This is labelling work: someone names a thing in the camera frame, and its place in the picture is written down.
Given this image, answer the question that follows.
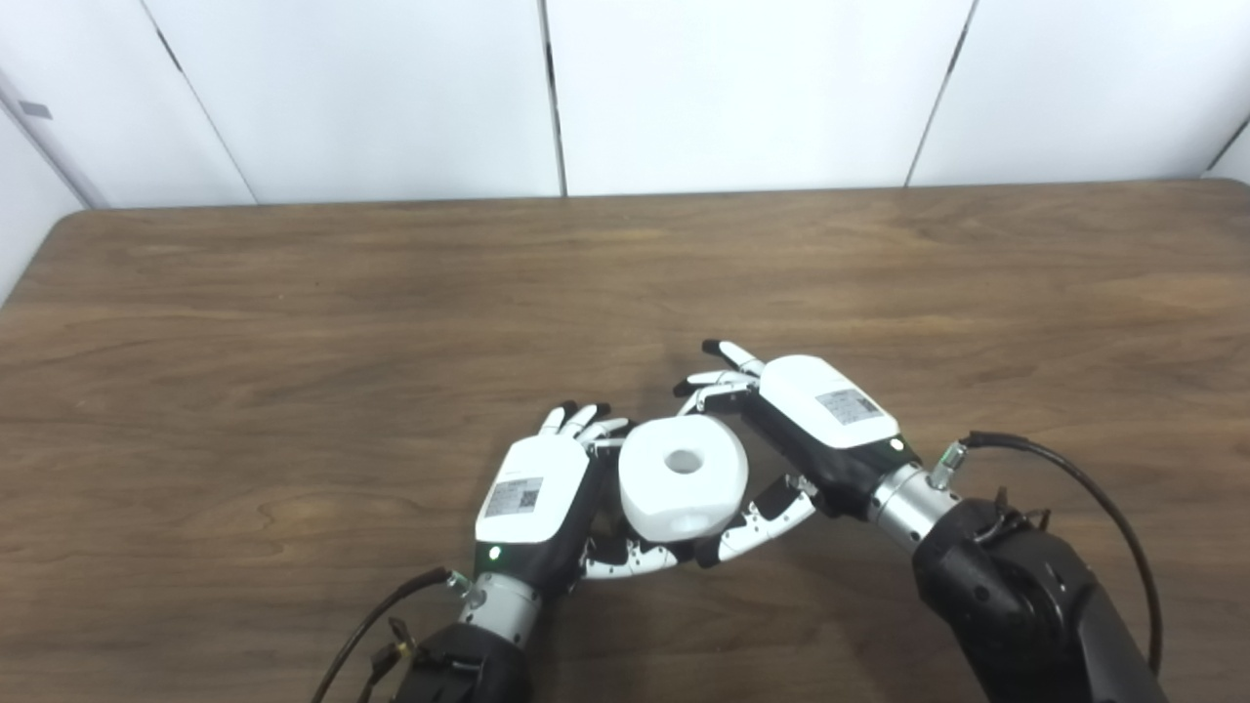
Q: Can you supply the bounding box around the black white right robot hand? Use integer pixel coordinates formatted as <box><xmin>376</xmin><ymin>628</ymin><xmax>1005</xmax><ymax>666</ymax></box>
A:
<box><xmin>672</xmin><ymin>339</ymin><xmax>924</xmax><ymax>569</ymax></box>

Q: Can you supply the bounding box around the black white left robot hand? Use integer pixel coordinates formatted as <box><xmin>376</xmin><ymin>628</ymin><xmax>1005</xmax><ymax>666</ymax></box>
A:
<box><xmin>474</xmin><ymin>400</ymin><xmax>685</xmax><ymax>597</ymax></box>

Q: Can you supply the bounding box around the round white plastic piece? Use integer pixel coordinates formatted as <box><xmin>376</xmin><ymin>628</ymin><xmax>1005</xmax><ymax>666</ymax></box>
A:
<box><xmin>618</xmin><ymin>416</ymin><xmax>751</xmax><ymax>544</ymax></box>

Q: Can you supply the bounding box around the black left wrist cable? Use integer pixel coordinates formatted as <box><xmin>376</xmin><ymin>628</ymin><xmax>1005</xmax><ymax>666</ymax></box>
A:
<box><xmin>311</xmin><ymin>567</ymin><xmax>472</xmax><ymax>703</ymax></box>

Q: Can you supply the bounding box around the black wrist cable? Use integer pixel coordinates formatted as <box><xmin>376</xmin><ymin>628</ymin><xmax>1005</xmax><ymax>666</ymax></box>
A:
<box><xmin>311</xmin><ymin>567</ymin><xmax>472</xmax><ymax>703</ymax></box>
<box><xmin>928</xmin><ymin>431</ymin><xmax>1163</xmax><ymax>675</ymax></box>

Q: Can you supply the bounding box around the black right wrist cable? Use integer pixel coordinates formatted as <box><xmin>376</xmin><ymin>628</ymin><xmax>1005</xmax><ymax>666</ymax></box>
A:
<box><xmin>928</xmin><ymin>431</ymin><xmax>1163</xmax><ymax>675</ymax></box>

